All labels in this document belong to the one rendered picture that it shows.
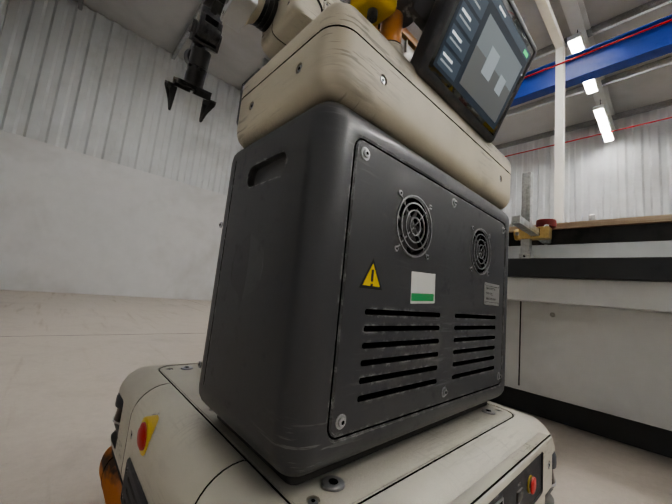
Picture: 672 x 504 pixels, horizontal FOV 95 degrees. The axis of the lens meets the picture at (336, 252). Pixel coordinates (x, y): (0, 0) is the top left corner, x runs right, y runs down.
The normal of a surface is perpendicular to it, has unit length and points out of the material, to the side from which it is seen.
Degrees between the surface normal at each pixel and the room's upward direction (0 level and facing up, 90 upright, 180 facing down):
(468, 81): 115
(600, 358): 90
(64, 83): 90
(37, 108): 90
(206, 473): 39
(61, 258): 90
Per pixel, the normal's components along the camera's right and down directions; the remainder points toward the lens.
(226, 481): -0.26, -0.95
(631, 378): -0.73, -0.16
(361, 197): 0.68, -0.03
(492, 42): 0.57, 0.40
